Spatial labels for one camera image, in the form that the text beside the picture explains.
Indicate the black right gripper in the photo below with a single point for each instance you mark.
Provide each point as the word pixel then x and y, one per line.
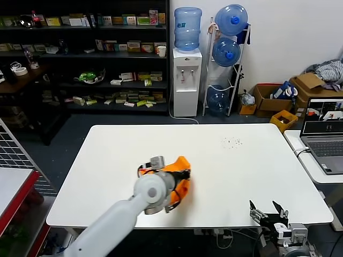
pixel 276 220

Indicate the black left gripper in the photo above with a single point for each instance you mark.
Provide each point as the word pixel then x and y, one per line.
pixel 182 175

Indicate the orange t-shirt with white print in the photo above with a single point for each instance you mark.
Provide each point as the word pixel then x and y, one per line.
pixel 182 163

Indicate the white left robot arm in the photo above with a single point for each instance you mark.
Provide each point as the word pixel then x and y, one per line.
pixel 118 214

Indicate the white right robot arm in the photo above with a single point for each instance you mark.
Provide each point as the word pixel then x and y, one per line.
pixel 292 250

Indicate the pile of grey clothes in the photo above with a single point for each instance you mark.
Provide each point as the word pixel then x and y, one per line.
pixel 329 70

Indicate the white side table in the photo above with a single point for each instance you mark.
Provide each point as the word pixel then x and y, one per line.
pixel 308 171

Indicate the scattered dark crumbs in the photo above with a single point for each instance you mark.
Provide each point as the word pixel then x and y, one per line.
pixel 231 142

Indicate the white power strip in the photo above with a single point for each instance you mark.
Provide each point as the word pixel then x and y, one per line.
pixel 203 231

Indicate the white water dispenser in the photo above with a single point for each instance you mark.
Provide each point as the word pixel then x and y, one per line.
pixel 187 99

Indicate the blue water jug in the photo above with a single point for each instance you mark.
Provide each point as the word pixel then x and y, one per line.
pixel 224 52
pixel 230 21
pixel 217 100

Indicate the grey open laptop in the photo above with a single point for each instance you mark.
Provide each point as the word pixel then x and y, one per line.
pixel 324 150

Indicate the small cardboard box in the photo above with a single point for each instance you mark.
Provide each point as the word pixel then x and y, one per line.
pixel 247 110

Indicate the yellow plastic crate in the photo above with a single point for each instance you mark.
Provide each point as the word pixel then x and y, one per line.
pixel 284 120

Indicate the grey plastic bag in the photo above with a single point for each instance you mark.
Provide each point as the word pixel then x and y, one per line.
pixel 246 98

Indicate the white metal jug rack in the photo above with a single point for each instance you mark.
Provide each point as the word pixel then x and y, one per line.
pixel 235 88

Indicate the pale yellow medicine box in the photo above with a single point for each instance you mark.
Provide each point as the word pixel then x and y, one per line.
pixel 156 76

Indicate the large open cardboard box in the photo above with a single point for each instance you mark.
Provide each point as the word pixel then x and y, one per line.
pixel 268 107

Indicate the flat white medicine box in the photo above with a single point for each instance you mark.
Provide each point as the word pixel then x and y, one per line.
pixel 116 82

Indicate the white paper cup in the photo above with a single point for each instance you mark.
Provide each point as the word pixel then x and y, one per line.
pixel 161 51

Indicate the white red medicine box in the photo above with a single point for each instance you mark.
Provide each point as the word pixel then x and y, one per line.
pixel 147 48

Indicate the green snack bag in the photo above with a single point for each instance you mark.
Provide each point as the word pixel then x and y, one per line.
pixel 89 76

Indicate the stacked cardboard boxes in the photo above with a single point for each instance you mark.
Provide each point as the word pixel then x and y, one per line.
pixel 308 82

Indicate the yellow green medicine box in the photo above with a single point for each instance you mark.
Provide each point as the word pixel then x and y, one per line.
pixel 133 46

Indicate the teal white medicine box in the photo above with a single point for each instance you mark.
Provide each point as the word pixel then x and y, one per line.
pixel 122 48

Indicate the labelled blue water bottle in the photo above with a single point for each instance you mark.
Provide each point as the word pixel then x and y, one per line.
pixel 187 34

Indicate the white blue medicine box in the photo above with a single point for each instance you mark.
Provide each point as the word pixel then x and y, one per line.
pixel 99 45

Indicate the black shelving unit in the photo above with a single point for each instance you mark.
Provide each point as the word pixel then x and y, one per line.
pixel 80 56

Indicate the pink printed box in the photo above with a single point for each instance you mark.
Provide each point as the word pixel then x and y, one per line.
pixel 153 17

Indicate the red framed white cart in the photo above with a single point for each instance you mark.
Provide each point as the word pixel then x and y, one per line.
pixel 13 187

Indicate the brown wooden table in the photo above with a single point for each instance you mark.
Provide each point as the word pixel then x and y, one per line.
pixel 24 83

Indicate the plain white box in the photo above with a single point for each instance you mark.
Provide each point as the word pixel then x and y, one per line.
pixel 75 22

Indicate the white tape roll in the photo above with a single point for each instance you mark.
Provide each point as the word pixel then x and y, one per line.
pixel 21 71

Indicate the yellow flat box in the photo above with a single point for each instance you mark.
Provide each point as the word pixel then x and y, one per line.
pixel 53 21

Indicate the cola bottle red label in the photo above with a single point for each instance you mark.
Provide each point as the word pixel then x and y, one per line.
pixel 34 19

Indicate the round glass bowl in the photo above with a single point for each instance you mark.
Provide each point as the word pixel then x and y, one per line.
pixel 26 21

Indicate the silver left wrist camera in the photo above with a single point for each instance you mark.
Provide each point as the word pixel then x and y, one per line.
pixel 156 162

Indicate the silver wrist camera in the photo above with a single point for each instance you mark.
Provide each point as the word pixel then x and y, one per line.
pixel 298 233
pixel 156 162

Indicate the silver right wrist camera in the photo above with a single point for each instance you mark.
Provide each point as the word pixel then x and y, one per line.
pixel 298 233

